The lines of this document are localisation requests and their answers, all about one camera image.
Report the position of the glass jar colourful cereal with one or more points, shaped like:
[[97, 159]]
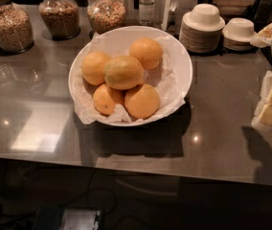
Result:
[[106, 15]]

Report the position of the black rubber mat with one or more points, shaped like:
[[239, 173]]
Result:
[[267, 53]]

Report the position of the grey box under table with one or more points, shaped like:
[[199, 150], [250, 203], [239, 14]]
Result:
[[55, 218]]

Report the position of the orange top right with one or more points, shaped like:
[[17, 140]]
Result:
[[147, 51]]

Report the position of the white paper liner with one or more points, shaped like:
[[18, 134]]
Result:
[[171, 80]]

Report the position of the middle glass cereal jar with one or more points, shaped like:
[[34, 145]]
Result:
[[61, 17]]

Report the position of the large glass cereal jar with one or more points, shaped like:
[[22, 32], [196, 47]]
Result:
[[16, 33]]

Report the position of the short stack paper bowls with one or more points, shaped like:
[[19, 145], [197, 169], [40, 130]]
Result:
[[237, 34]]

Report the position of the orange bottom right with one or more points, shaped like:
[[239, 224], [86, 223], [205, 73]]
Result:
[[142, 101]]

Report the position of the greenish orange center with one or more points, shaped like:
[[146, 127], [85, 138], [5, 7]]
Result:
[[123, 72]]

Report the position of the clear glass bottle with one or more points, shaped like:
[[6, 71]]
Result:
[[146, 12]]

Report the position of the small orange bottom left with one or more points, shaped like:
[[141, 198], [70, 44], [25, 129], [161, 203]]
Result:
[[106, 98]]

